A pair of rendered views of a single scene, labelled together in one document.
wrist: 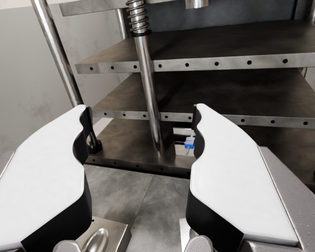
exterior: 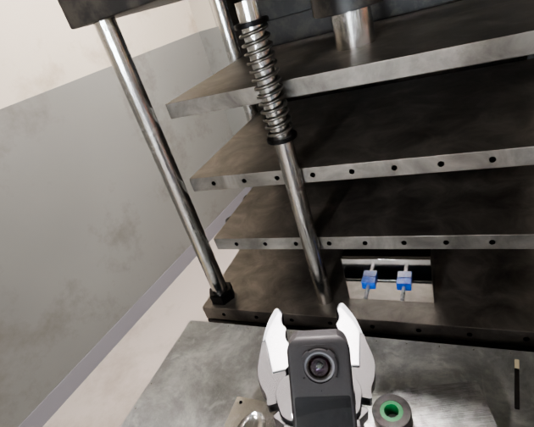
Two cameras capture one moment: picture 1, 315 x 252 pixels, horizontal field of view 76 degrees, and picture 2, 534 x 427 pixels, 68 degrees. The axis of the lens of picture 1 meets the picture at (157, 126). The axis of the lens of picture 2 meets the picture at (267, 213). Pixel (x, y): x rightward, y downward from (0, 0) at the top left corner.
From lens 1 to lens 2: 0.34 m
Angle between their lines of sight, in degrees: 7
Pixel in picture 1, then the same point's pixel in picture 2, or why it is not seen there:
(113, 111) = (248, 240)
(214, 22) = not seen: hidden behind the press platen
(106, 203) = (253, 378)
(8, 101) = (75, 225)
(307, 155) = not seen: outside the picture
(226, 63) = (408, 167)
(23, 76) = (93, 183)
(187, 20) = not seen: hidden behind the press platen
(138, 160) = (292, 311)
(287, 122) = (514, 242)
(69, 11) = (180, 112)
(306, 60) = (522, 157)
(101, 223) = (253, 405)
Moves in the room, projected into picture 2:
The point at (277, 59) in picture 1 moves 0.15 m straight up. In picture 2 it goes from (480, 158) to (479, 97)
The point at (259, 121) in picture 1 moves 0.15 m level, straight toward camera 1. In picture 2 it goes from (471, 242) to (463, 277)
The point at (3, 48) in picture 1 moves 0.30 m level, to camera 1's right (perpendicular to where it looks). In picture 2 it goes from (64, 144) to (111, 130)
